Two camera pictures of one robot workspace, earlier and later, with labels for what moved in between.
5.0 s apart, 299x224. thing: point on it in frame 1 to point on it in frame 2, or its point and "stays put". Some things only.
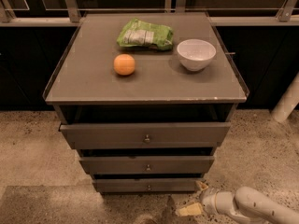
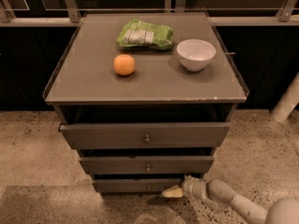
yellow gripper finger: (190, 210) to (173, 192)
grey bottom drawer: (117, 186) stays put
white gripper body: (207, 199) to (191, 186)
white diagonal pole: (289, 103) stays put
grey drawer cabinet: (146, 98) stays put
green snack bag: (141, 34) stays put
